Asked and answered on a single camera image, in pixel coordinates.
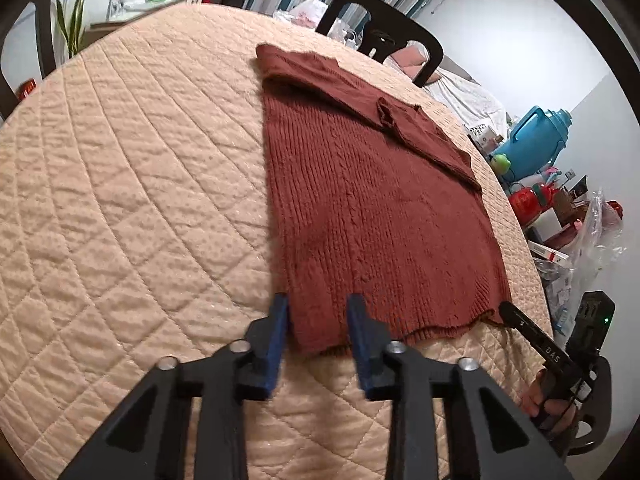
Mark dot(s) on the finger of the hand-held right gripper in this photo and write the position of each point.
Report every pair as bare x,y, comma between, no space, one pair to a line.
540,340

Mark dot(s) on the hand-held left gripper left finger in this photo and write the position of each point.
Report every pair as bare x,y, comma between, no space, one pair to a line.
277,340

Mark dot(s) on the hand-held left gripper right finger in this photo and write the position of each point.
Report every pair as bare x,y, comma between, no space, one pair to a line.
360,350

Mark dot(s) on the rust red knit sweater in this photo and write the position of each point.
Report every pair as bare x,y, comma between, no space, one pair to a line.
375,210

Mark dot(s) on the person's right hand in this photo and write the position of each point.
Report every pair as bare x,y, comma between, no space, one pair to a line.
542,410

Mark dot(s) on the clear plastic bag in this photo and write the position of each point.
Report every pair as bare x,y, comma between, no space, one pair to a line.
595,240

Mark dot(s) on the white and red carton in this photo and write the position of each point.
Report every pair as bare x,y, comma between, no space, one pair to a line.
547,251

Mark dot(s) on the white cardboard box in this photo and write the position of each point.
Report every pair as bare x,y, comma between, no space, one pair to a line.
550,220

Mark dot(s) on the green apple-shaped toy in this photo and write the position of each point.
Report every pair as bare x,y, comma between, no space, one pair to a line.
500,162

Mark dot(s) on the teal thermos jug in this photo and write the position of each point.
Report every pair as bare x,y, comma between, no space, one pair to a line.
530,145

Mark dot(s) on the peach quilted blanket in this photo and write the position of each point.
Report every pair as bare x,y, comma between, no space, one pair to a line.
125,210

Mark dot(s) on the white bed sheet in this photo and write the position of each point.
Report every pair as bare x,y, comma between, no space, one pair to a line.
465,95

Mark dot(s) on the pink pillow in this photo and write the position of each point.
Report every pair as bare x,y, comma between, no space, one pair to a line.
407,55

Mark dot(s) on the white plastic bag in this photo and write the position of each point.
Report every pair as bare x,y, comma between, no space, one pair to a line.
307,10

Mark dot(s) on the black chair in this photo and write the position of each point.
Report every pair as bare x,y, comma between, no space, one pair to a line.
45,35
400,20

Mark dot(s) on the small red packet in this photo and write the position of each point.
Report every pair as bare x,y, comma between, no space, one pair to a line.
27,90

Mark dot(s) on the cluttered side desk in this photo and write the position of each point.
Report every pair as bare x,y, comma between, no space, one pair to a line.
150,10

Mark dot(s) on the green potted plant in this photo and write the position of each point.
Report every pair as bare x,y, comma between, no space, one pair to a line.
75,25

